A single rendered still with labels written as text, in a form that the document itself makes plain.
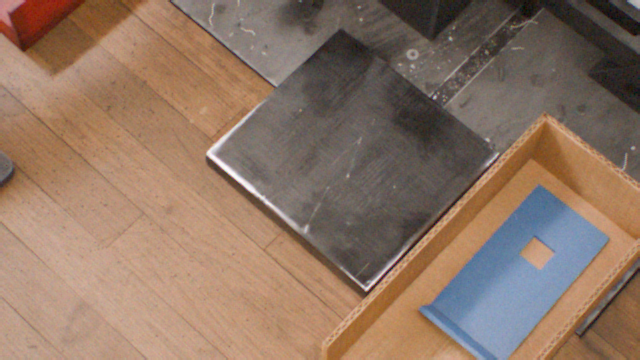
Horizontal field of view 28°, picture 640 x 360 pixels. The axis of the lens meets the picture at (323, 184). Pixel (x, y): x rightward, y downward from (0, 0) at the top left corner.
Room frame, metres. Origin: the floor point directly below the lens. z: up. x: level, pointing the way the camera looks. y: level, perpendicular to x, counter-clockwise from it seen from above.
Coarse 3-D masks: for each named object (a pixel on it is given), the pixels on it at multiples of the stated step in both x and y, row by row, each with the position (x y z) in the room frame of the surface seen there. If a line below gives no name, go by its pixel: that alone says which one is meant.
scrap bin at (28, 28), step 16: (0, 0) 0.58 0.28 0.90; (16, 0) 0.58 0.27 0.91; (32, 0) 0.55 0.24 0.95; (48, 0) 0.56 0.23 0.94; (64, 0) 0.58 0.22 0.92; (80, 0) 0.59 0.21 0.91; (0, 16) 0.55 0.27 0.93; (16, 16) 0.54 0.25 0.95; (32, 16) 0.55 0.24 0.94; (48, 16) 0.56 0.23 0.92; (64, 16) 0.57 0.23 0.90; (16, 32) 0.54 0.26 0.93; (32, 32) 0.55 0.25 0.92; (48, 32) 0.56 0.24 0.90
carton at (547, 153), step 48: (528, 144) 0.45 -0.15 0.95; (576, 144) 0.45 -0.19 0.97; (480, 192) 0.41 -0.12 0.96; (528, 192) 0.43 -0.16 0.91; (576, 192) 0.44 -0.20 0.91; (624, 192) 0.42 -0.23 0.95; (432, 240) 0.36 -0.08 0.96; (480, 240) 0.39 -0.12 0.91; (624, 240) 0.40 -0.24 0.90; (384, 288) 0.32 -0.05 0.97; (432, 288) 0.35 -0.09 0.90; (576, 288) 0.36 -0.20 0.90; (336, 336) 0.28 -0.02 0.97; (384, 336) 0.31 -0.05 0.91; (432, 336) 0.31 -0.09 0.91; (528, 336) 0.31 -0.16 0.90
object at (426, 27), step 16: (384, 0) 0.60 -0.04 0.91; (400, 0) 0.59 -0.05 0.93; (416, 0) 0.58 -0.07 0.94; (432, 0) 0.57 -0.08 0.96; (448, 0) 0.58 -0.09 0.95; (464, 0) 0.60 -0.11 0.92; (400, 16) 0.59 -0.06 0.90; (416, 16) 0.58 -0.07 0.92; (432, 16) 0.57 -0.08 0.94; (448, 16) 0.59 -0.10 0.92; (432, 32) 0.57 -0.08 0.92
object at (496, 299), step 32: (544, 192) 0.43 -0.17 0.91; (512, 224) 0.40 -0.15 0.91; (544, 224) 0.41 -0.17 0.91; (576, 224) 0.41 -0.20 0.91; (480, 256) 0.38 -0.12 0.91; (512, 256) 0.38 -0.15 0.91; (576, 256) 0.38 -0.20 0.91; (448, 288) 0.35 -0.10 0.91; (480, 288) 0.35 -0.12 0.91; (512, 288) 0.35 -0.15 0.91; (544, 288) 0.35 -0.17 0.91; (448, 320) 0.32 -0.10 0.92; (480, 320) 0.32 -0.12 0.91; (512, 320) 0.33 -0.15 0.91; (480, 352) 0.29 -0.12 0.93; (512, 352) 0.30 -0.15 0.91
